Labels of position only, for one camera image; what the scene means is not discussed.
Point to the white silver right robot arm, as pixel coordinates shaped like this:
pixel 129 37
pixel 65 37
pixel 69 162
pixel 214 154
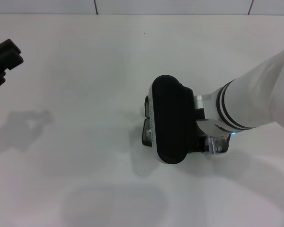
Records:
pixel 262 89

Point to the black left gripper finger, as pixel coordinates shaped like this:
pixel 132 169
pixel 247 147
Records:
pixel 10 61
pixel 8 46

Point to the clear frame glasses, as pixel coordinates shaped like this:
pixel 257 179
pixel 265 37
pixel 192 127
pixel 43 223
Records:
pixel 148 133

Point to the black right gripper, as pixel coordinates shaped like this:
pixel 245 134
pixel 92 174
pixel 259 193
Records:
pixel 200 143

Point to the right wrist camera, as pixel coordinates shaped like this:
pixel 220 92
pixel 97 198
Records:
pixel 170 118

